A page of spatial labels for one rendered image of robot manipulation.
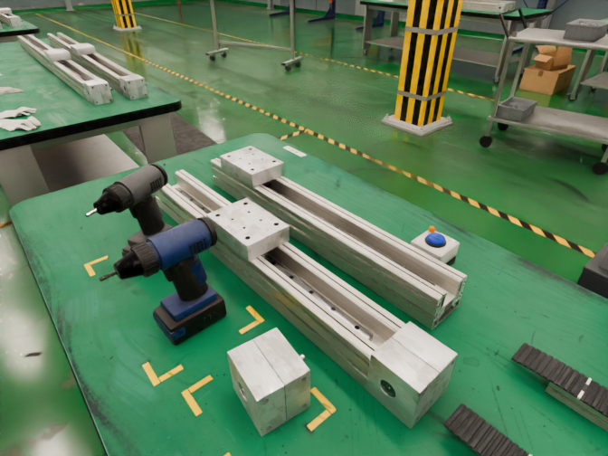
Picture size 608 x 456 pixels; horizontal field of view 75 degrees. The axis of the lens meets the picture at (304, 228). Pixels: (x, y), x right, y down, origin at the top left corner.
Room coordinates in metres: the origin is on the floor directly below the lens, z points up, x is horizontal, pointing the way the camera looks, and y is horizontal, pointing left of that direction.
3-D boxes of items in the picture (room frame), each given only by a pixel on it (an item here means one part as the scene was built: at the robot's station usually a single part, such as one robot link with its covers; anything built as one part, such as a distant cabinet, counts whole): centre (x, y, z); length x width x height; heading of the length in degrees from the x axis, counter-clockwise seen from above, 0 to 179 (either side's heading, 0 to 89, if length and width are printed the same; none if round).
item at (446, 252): (0.72, -0.29, 0.81); 0.10 x 0.08 x 0.06; 131
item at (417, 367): (0.40, -0.18, 0.83); 0.12 x 0.09 x 0.10; 131
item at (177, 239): (0.53, 0.24, 0.89); 0.20 x 0.08 x 0.22; 132
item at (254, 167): (1.04, 0.15, 0.87); 0.16 x 0.11 x 0.07; 41
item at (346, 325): (0.73, 0.13, 0.82); 0.80 x 0.10 x 0.09; 41
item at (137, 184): (0.74, 0.38, 0.89); 0.20 x 0.08 x 0.22; 153
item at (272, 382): (0.39, 0.05, 0.83); 0.11 x 0.10 x 0.10; 123
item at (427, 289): (0.85, -0.02, 0.82); 0.80 x 0.10 x 0.09; 41
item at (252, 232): (0.73, 0.13, 0.87); 0.16 x 0.11 x 0.07; 41
